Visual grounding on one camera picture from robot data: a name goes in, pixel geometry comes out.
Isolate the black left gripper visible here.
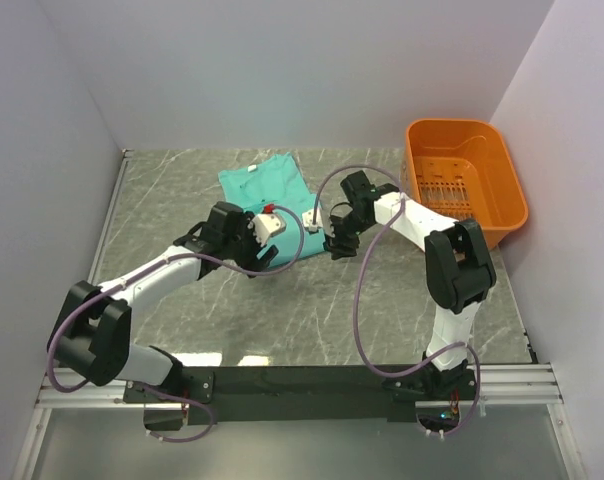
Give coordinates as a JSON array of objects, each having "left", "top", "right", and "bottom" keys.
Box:
[{"left": 222, "top": 211, "right": 278, "bottom": 277}]

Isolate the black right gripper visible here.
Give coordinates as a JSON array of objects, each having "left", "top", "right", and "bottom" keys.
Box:
[{"left": 322, "top": 211, "right": 374, "bottom": 262}]

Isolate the orange plastic basket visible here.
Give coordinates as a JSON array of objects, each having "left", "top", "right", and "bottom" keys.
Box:
[{"left": 401, "top": 118, "right": 529, "bottom": 249}]

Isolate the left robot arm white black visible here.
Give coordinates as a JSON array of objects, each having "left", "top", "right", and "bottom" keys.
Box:
[{"left": 47, "top": 202, "right": 286, "bottom": 402}]

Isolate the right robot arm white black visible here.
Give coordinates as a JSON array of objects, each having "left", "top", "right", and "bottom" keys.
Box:
[{"left": 322, "top": 170, "right": 497, "bottom": 399}]

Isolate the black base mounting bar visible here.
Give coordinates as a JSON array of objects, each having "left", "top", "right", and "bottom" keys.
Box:
[{"left": 121, "top": 364, "right": 433, "bottom": 426}]

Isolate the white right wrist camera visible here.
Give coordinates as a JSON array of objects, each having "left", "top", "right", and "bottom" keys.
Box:
[{"left": 302, "top": 208, "right": 324, "bottom": 234}]

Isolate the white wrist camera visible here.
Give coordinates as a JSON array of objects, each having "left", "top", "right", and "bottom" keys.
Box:
[
  {"left": 248, "top": 204, "right": 286, "bottom": 247},
  {"left": 302, "top": 208, "right": 324, "bottom": 234}
]

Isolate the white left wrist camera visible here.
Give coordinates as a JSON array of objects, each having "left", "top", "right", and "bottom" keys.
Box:
[{"left": 248, "top": 204, "right": 286, "bottom": 247}]

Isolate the aluminium frame rail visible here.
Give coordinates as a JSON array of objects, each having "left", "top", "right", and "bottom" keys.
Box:
[{"left": 47, "top": 164, "right": 562, "bottom": 422}]

